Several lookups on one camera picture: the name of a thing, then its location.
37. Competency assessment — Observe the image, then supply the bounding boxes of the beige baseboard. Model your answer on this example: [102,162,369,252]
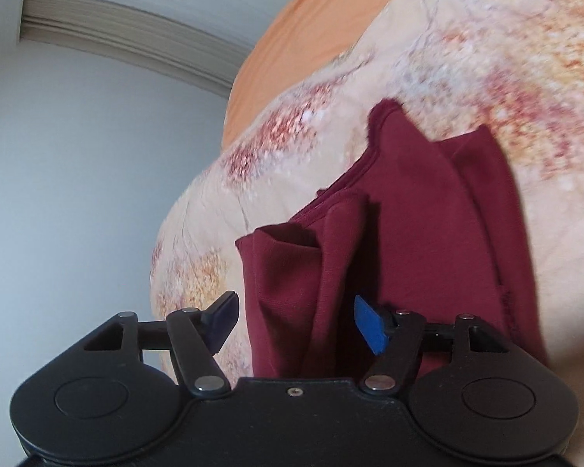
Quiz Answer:
[18,0,252,94]

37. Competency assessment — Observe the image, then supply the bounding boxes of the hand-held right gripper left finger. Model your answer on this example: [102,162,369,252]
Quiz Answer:
[82,290,239,396]

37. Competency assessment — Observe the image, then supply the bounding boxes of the floral beige blanket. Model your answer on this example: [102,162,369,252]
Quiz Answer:
[148,0,584,467]

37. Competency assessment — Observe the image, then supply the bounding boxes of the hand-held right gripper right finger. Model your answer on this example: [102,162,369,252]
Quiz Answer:
[354,294,513,396]

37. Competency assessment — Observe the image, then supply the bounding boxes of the orange bed sheet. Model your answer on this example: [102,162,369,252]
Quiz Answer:
[221,0,440,149]

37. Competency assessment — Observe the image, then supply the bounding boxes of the maroon shirt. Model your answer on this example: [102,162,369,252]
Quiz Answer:
[235,98,551,381]

